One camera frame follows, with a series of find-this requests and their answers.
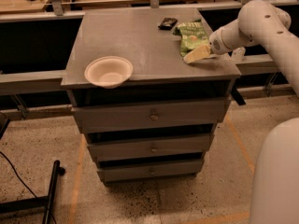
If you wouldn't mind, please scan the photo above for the small black snack packet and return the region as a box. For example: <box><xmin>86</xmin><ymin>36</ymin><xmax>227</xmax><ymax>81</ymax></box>
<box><xmin>158</xmin><ymin>18</ymin><xmax>178</xmax><ymax>31</ymax></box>

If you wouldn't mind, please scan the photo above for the black stand base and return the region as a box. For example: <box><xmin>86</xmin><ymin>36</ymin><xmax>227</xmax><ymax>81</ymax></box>
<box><xmin>0</xmin><ymin>159</ymin><xmax>66</xmax><ymax>224</ymax></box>

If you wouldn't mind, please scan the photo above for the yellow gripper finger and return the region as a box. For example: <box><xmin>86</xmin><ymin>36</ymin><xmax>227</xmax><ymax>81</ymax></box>
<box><xmin>183</xmin><ymin>44</ymin><xmax>211</xmax><ymax>63</ymax></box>

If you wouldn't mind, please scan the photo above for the green jalapeno chip bag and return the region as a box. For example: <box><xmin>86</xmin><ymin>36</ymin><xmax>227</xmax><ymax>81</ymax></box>
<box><xmin>173</xmin><ymin>20</ymin><xmax>209</xmax><ymax>57</ymax></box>

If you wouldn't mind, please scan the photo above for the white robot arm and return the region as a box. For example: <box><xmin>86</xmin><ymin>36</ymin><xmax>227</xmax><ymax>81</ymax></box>
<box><xmin>183</xmin><ymin>0</ymin><xmax>299</xmax><ymax>96</ymax></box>

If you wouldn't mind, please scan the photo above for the top grey drawer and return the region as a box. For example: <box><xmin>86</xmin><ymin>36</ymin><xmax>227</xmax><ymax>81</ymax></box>
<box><xmin>72</xmin><ymin>98</ymin><xmax>230</xmax><ymax>133</ymax></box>

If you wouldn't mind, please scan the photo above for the clear sanitizer bottle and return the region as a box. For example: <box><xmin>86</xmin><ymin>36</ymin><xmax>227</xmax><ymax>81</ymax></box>
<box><xmin>232</xmin><ymin>47</ymin><xmax>246</xmax><ymax>63</ymax></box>

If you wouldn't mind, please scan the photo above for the black floor cable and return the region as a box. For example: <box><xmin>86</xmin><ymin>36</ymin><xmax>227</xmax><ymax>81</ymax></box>
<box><xmin>0</xmin><ymin>149</ymin><xmax>59</xmax><ymax>224</ymax></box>

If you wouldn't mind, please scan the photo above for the grey drawer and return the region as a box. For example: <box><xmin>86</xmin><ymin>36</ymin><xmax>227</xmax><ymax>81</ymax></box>
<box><xmin>88</xmin><ymin>133</ymin><xmax>214</xmax><ymax>161</ymax></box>
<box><xmin>72</xmin><ymin>98</ymin><xmax>230</xmax><ymax>133</ymax></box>
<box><xmin>97</xmin><ymin>159</ymin><xmax>204</xmax><ymax>183</ymax></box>

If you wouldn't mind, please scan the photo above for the bottom grey drawer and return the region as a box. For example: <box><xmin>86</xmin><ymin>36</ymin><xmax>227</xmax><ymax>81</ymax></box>
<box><xmin>97</xmin><ymin>159</ymin><xmax>204</xmax><ymax>183</ymax></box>

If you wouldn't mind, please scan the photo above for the white paper bowl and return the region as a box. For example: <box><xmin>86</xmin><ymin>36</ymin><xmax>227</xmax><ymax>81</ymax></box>
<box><xmin>84</xmin><ymin>56</ymin><xmax>134</xmax><ymax>89</ymax></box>

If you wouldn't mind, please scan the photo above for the middle grey drawer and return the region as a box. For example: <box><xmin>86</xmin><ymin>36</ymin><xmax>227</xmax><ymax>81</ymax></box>
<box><xmin>88</xmin><ymin>133</ymin><xmax>214</xmax><ymax>161</ymax></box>

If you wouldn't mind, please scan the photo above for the grey drawer cabinet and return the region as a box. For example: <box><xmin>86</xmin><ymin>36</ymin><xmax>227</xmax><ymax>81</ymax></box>
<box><xmin>62</xmin><ymin>7</ymin><xmax>240</xmax><ymax>184</ymax></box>

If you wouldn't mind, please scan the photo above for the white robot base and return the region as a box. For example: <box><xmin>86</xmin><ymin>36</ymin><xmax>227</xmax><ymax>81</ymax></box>
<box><xmin>249</xmin><ymin>118</ymin><xmax>299</xmax><ymax>224</ymax></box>

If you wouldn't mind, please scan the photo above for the grey metal railing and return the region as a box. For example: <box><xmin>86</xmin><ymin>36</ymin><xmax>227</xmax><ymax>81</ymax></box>
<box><xmin>0</xmin><ymin>0</ymin><xmax>299</xmax><ymax>96</ymax></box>

